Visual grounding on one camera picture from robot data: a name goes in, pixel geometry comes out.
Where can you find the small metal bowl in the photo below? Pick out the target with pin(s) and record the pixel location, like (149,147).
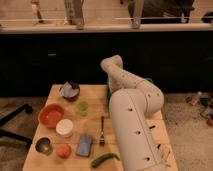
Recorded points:
(43,145)

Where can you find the blue sponge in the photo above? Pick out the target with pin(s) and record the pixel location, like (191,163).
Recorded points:
(84,145)

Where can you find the green chili pepper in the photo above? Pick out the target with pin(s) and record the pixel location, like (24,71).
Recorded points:
(99,160)

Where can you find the orange tomato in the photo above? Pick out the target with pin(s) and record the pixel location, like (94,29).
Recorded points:
(63,151)

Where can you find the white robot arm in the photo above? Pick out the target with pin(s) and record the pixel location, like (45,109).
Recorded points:
(132,100)

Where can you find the red bowl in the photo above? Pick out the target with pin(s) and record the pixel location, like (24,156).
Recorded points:
(50,115)

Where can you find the small green cup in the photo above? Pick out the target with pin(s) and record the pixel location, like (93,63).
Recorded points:
(82,108)

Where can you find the dark bowl with cloth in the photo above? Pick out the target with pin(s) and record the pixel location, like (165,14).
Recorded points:
(69,91)

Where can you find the brown chocolate bar packet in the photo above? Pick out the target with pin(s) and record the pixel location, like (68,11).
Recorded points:
(165,154)

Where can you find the green plastic tray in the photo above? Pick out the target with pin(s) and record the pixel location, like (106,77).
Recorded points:
(108,92)

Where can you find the metal fork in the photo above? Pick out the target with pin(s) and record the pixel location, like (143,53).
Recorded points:
(102,138)

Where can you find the black office chair base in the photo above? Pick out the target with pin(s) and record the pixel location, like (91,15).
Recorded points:
(8,125)

